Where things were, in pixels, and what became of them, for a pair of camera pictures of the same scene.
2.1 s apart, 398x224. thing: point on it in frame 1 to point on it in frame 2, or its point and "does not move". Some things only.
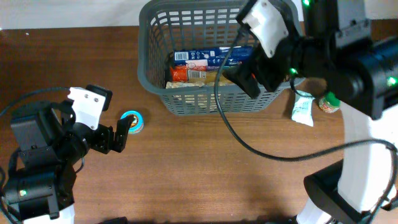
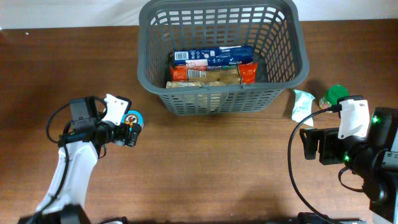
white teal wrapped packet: [302, 111] does not move
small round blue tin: [137, 122] does not move
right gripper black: [261, 69] to [328, 138]
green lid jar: [329, 102] does not move
